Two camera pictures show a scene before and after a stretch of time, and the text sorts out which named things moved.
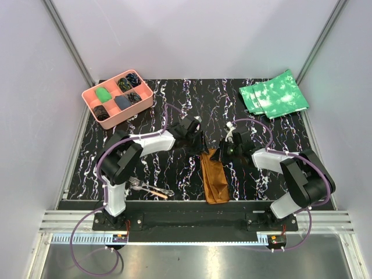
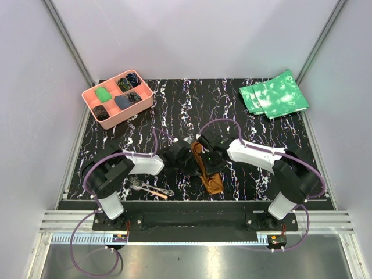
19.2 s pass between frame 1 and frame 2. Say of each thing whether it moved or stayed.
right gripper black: moved
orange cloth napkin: moved
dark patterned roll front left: stayed
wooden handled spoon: stayed
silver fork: stayed
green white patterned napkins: stayed
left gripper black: moved
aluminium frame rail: stayed
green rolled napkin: stayed
